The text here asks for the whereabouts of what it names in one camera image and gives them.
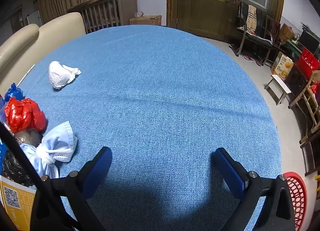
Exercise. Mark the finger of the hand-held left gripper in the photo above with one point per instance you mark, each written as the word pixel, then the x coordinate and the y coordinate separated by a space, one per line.
pixel 17 148

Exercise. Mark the light blue plastic bag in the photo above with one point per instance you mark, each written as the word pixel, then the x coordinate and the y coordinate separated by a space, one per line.
pixel 58 138

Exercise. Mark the black monitor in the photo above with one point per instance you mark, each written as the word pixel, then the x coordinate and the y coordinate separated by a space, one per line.
pixel 310 40

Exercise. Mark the small white stool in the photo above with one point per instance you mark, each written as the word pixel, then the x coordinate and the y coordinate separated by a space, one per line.
pixel 280 83

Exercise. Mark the red box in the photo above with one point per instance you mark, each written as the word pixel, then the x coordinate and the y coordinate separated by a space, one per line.
pixel 308 62

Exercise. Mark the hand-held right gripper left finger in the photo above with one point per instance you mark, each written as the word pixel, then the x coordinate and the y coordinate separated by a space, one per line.
pixel 98 168

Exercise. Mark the wooden crib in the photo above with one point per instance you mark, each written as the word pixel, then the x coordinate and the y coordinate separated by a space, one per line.
pixel 105 11

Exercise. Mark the striped scarf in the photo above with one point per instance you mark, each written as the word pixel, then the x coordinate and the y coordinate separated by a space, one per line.
pixel 252 18

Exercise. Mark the brown cardboard box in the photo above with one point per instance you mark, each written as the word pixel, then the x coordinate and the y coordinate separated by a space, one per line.
pixel 287 32

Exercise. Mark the rattan chair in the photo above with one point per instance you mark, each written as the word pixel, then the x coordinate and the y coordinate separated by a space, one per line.
pixel 300 94

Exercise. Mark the flat cardboard box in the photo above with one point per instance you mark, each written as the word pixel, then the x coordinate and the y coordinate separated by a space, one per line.
pixel 147 20

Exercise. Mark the beige sofa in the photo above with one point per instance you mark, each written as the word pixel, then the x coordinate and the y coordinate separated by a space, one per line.
pixel 57 28

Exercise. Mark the tall dark wooden chair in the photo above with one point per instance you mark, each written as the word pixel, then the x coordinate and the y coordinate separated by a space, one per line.
pixel 308 156

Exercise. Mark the whiteboard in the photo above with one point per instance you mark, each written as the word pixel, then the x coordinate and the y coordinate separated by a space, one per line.
pixel 34 17

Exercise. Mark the white straw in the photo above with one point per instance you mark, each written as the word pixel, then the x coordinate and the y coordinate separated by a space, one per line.
pixel 27 74

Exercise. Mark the labelled paper package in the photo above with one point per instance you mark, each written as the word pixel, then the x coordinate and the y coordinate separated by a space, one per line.
pixel 17 201

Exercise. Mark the black plastic bag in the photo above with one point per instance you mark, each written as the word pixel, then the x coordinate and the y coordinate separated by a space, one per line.
pixel 13 168

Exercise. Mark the small red bag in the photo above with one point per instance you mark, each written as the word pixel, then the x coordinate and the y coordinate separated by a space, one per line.
pixel 315 86

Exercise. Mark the red plastic bag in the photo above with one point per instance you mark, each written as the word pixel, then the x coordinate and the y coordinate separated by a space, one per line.
pixel 22 114

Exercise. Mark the orange print cardboard box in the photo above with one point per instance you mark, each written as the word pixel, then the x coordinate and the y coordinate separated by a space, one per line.
pixel 282 66

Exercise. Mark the red plastic basket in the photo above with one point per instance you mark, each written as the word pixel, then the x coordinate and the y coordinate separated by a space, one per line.
pixel 301 183

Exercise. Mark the white plastic bag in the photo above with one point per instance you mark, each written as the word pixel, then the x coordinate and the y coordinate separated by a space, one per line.
pixel 60 75

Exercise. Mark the wooden double door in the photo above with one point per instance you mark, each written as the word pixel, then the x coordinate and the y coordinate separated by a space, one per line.
pixel 205 13

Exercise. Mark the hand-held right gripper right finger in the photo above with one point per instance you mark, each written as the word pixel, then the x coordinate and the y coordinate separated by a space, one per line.
pixel 230 173

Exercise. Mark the blue tablecloth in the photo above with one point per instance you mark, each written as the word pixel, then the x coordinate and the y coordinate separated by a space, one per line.
pixel 160 83

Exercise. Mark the dark wooden armchair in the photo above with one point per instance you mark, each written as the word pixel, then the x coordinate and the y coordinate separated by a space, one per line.
pixel 278 31

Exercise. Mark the black metal chair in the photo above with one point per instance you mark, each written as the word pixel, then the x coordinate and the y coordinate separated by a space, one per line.
pixel 257 38

